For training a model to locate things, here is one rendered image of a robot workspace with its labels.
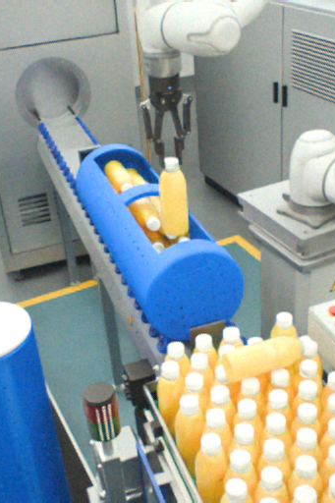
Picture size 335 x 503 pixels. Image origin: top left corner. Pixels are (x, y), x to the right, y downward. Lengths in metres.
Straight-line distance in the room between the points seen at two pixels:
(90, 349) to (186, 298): 1.72
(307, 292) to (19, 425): 0.99
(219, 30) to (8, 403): 1.11
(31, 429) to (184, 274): 0.64
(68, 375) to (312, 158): 1.76
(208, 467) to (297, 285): 0.96
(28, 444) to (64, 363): 1.42
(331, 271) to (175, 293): 0.65
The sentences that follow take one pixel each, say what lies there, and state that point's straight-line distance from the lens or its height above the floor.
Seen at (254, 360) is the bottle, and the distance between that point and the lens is 1.48.
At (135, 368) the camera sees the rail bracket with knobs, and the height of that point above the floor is 1.00.
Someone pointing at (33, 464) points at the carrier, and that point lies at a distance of 2.08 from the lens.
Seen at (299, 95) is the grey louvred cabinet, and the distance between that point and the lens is 3.76.
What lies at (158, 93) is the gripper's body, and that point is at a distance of 1.65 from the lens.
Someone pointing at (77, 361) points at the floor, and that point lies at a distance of 3.40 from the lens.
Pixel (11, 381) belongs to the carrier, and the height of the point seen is 0.94.
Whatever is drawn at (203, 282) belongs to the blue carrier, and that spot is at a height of 1.13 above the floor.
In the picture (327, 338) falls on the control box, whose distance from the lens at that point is 1.70.
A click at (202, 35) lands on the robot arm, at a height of 1.79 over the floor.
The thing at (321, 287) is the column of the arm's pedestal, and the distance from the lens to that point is 2.24.
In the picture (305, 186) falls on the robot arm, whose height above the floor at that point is 1.20.
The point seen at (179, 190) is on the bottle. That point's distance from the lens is 1.72.
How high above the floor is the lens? 2.10
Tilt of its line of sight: 30 degrees down
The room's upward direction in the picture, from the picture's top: 5 degrees counter-clockwise
